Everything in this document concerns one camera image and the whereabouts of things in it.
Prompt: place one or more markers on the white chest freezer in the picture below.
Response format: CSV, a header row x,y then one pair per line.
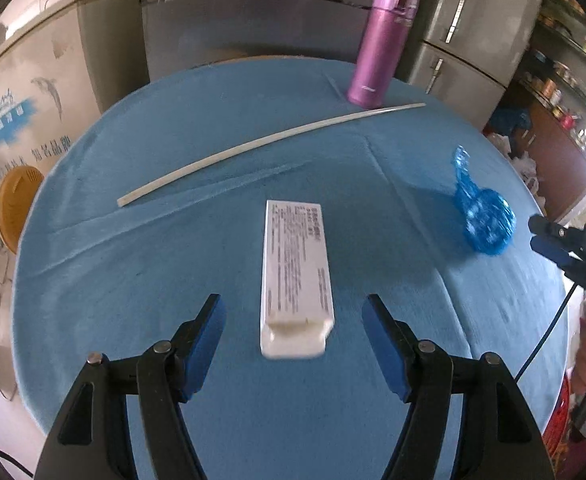
x,y
33,90

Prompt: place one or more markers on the purple thermos bottle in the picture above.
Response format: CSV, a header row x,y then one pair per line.
x,y
382,45

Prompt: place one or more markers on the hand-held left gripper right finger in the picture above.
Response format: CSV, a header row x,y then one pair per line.
x,y
388,355

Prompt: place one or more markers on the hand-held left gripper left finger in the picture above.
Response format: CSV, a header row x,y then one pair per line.
x,y
203,355

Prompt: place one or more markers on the silver refrigerator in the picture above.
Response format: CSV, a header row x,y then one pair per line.
x,y
478,25

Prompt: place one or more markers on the shelf with goods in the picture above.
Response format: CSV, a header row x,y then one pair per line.
x,y
573,75

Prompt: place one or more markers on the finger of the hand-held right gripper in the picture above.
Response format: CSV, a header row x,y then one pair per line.
x,y
548,226
548,250

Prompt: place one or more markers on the pile of white bags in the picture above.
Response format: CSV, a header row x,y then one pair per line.
x,y
523,160

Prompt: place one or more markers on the blue plastic wrapper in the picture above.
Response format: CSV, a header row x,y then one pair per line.
x,y
485,220

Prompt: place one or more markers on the round orange plastic stool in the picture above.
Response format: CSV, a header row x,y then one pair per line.
x,y
15,205

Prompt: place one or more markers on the blue tablecloth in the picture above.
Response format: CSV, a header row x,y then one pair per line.
x,y
173,250

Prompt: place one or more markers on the long white plastic strip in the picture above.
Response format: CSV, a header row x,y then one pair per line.
x,y
273,142

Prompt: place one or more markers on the white printed carton box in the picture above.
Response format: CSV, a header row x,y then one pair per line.
x,y
295,270

